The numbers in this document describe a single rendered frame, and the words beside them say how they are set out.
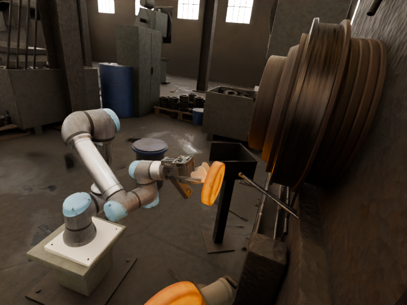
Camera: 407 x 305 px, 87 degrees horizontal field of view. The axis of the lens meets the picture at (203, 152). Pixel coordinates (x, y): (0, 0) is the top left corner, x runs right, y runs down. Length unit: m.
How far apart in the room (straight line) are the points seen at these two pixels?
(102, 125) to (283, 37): 2.70
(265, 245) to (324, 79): 0.42
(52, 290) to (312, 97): 1.49
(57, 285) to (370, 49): 1.64
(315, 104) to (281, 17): 2.85
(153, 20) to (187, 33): 3.83
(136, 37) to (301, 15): 2.44
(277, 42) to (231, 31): 7.99
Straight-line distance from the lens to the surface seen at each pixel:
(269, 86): 0.58
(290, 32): 3.29
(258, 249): 0.62
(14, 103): 3.48
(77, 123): 0.98
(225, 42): 11.21
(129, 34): 4.19
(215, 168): 0.72
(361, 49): 0.61
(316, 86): 0.50
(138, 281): 1.51
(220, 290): 0.66
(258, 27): 10.94
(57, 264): 1.29
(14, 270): 1.77
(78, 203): 1.18
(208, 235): 1.74
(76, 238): 1.27
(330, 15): 3.38
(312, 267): 0.54
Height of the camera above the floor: 1.24
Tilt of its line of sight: 25 degrees down
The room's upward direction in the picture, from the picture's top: 7 degrees clockwise
